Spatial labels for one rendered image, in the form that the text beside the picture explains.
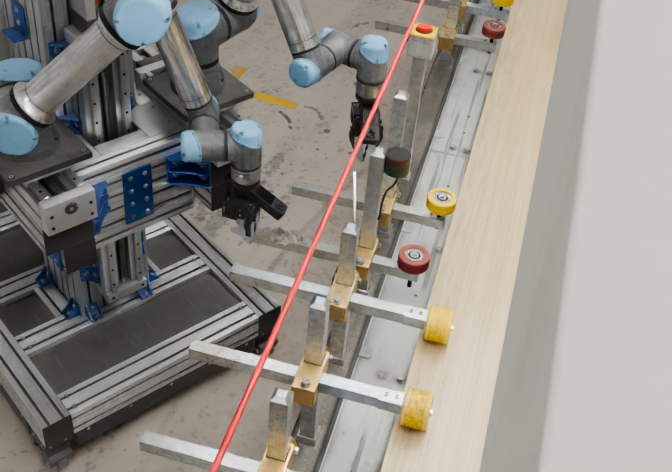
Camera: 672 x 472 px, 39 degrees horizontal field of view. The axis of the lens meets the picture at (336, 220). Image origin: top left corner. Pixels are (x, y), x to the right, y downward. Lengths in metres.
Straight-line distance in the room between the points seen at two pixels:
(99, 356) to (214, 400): 0.41
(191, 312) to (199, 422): 0.35
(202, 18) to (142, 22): 0.51
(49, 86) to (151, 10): 0.30
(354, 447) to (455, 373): 0.34
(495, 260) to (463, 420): 0.52
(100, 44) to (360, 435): 1.08
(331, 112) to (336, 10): 0.98
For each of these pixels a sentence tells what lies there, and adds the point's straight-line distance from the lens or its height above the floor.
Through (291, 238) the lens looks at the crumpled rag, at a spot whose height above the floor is 0.87.
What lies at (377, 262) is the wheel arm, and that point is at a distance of 2.42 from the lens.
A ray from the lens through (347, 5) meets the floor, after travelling 5.37.
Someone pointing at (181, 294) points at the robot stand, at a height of 0.21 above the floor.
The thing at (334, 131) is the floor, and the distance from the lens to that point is 4.35.
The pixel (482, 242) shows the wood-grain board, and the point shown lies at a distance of 2.47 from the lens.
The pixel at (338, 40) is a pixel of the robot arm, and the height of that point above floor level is 1.28.
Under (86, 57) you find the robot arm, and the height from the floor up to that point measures 1.40.
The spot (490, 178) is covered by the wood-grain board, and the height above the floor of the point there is 0.90.
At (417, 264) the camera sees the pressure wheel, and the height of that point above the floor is 0.91.
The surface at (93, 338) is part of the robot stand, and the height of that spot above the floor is 0.21.
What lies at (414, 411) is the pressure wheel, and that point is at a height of 0.97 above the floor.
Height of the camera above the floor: 2.50
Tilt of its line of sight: 40 degrees down
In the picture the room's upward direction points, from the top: 5 degrees clockwise
